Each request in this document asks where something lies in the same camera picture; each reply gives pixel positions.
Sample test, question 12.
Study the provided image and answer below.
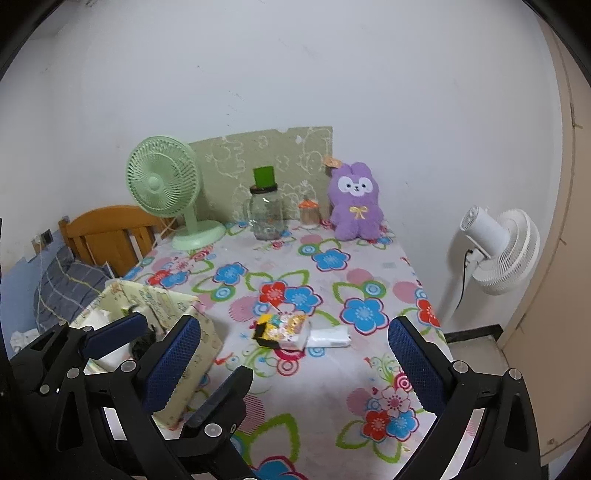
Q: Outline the white plastic-wrapped pack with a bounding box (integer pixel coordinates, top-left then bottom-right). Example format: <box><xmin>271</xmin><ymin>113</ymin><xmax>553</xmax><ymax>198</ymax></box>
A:
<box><xmin>87</xmin><ymin>308</ymin><xmax>136</xmax><ymax>376</ymax></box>

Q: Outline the white crumpled cloth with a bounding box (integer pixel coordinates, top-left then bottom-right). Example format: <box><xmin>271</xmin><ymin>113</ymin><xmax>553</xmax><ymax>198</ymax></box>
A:
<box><xmin>11</xmin><ymin>329</ymin><xmax>38</xmax><ymax>352</ymax></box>

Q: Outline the green patterned board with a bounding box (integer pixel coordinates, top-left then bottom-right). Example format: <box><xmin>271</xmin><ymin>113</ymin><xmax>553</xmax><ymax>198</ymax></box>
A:
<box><xmin>188</xmin><ymin>126</ymin><xmax>334</xmax><ymax>223</ymax></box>

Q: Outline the white standing fan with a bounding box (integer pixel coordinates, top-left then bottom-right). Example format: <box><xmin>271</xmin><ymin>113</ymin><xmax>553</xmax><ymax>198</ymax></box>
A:
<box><xmin>434</xmin><ymin>206</ymin><xmax>541</xmax><ymax>334</ymax></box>

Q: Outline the purple plush bunny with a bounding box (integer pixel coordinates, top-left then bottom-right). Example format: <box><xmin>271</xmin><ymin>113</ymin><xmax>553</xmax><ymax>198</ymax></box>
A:
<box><xmin>323</xmin><ymin>157</ymin><xmax>387</xmax><ymax>242</ymax></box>

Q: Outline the white tissue pack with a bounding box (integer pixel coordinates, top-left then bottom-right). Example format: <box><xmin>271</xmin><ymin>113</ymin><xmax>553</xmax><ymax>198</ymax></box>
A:
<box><xmin>307</xmin><ymin>328</ymin><xmax>352</xmax><ymax>348</ymax></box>

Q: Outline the blue checked bedsheet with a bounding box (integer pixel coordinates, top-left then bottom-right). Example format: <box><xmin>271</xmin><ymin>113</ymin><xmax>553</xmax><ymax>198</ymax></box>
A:
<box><xmin>0</xmin><ymin>231</ymin><xmax>65</xmax><ymax>356</ymax></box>

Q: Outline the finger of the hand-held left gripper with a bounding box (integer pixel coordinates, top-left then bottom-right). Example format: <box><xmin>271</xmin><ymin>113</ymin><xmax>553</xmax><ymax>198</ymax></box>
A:
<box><xmin>181</xmin><ymin>366</ymin><xmax>254</xmax><ymax>459</ymax></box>
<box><xmin>9</xmin><ymin>312</ymin><xmax>149</xmax><ymax>403</ymax></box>

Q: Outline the grey sock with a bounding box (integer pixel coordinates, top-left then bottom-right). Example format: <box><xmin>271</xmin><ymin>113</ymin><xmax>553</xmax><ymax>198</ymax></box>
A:
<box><xmin>131</xmin><ymin>324</ymin><xmax>157</xmax><ymax>360</ymax></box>

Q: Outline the wooden bed headboard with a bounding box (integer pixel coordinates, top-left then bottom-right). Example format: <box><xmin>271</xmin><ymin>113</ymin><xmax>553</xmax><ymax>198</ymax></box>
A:
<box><xmin>58</xmin><ymin>205</ymin><xmax>179</xmax><ymax>278</ymax></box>

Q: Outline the glass jar with green lid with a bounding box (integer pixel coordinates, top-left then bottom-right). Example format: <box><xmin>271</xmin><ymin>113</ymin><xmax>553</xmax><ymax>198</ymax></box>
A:
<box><xmin>243</xmin><ymin>166</ymin><xmax>288</xmax><ymax>241</ymax></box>

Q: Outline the small jar with orange lid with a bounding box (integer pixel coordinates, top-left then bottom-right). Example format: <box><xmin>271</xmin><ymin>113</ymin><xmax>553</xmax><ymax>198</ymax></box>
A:
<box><xmin>298</xmin><ymin>198</ymin><xmax>321</xmax><ymax>230</ymax></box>

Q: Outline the green desk fan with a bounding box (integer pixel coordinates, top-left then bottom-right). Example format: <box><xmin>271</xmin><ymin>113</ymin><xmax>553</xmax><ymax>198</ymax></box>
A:
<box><xmin>127</xmin><ymin>135</ymin><xmax>227</xmax><ymax>252</ymax></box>

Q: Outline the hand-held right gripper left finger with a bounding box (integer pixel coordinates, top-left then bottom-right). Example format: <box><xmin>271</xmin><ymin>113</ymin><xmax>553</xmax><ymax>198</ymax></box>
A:
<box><xmin>51</xmin><ymin>316</ymin><xmax>204</xmax><ymax>480</ymax></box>

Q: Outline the yellow fabric storage basket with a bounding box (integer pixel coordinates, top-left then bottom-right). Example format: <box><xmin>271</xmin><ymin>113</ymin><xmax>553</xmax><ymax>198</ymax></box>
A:
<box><xmin>83</xmin><ymin>279</ymin><xmax>225</xmax><ymax>430</ymax></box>

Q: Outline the grey plaid pillow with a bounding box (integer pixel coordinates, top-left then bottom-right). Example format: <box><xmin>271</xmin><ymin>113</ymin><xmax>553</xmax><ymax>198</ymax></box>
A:
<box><xmin>34</xmin><ymin>247</ymin><xmax>110</xmax><ymax>331</ymax></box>

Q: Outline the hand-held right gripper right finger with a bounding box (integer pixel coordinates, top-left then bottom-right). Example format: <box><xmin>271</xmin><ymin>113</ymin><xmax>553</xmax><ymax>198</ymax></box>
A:
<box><xmin>388</xmin><ymin>316</ymin><xmax>542</xmax><ymax>480</ymax></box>

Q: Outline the yellow snack packet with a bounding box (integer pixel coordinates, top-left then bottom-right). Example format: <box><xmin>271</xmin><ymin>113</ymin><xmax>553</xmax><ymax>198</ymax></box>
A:
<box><xmin>252</xmin><ymin>311</ymin><xmax>313</xmax><ymax>352</ymax></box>

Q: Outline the beige wardrobe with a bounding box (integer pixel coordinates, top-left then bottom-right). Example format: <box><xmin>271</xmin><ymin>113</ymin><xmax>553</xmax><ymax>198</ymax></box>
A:
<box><xmin>496</xmin><ymin>23</ymin><xmax>591</xmax><ymax>464</ymax></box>

